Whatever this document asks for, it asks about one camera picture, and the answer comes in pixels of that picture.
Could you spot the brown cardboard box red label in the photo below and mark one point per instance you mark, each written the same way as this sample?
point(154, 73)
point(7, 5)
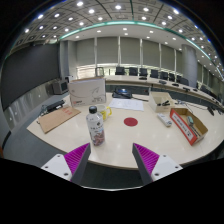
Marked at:
point(181, 125)

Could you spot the white paper ream box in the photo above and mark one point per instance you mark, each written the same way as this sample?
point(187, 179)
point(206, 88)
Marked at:
point(86, 91)

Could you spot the flat brown cardboard envelope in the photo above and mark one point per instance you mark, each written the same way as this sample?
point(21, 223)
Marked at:
point(58, 118)

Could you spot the black table microphone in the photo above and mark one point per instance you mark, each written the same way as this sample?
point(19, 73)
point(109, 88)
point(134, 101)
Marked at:
point(211, 111)

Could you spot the black tool in brown box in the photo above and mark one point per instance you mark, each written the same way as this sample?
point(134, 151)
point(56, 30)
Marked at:
point(196, 131)

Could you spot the open white cardboard box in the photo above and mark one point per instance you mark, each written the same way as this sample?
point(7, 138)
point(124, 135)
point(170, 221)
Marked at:
point(155, 103)

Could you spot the small teal tool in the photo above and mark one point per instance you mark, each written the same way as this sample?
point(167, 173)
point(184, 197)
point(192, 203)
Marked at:
point(190, 120)

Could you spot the white and yellow mug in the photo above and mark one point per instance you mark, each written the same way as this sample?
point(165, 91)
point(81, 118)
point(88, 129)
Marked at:
point(106, 112)

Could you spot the ceiling lights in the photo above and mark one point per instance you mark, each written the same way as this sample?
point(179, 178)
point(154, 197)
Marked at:
point(118, 7)

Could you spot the black desk device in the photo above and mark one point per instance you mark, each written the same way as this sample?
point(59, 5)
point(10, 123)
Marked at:
point(121, 93)

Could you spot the row of black office chairs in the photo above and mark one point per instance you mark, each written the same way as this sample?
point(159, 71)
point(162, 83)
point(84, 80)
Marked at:
point(133, 71)

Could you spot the clear water bottle black cap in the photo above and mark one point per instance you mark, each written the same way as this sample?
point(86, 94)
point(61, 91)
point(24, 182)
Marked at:
point(96, 128)

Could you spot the black tool in white box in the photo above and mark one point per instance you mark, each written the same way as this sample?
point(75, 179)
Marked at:
point(165, 103)

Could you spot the flat round red coaster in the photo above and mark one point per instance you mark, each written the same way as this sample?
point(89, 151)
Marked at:
point(130, 121)

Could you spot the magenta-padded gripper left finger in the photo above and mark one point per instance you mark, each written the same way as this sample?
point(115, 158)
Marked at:
point(75, 160)

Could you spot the grey monitor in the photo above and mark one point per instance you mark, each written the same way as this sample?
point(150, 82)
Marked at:
point(60, 86)

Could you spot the long curved conference table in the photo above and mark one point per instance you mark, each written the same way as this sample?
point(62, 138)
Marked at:
point(133, 80)

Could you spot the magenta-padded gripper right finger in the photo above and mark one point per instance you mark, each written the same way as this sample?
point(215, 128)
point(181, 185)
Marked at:
point(148, 160)

